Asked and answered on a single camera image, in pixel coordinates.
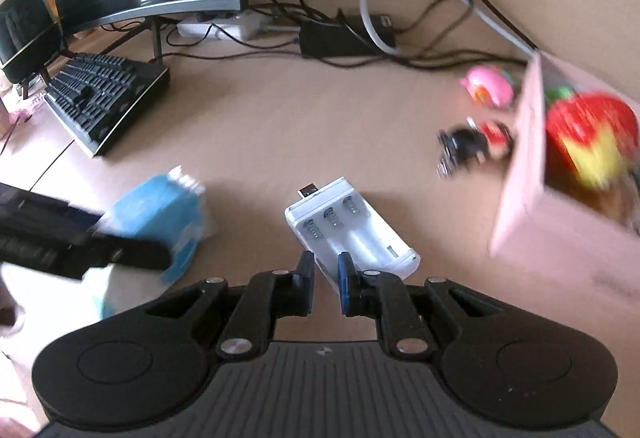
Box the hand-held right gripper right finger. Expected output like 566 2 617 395
337 252 501 360

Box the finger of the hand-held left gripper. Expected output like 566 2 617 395
87 237 172 272

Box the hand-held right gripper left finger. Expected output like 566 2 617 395
145 250 317 359

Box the white battery charger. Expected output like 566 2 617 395
284 176 421 291

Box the pink cardboard box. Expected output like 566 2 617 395
489 50 640 319

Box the green toy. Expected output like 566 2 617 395
544 85 576 103

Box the red woven hat yellow star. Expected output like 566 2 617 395
545 93 640 191

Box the black keyboard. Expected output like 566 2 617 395
44 53 172 157

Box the black haired small figurine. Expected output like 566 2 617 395
436 117 516 179

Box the black office chair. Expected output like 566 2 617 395
0 0 66 99

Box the black power adapter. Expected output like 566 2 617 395
298 13 398 60

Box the pink round toy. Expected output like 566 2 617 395
460 65 516 109

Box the white power strip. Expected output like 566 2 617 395
176 10 273 41

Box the grey cable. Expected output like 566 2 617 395
361 0 541 59

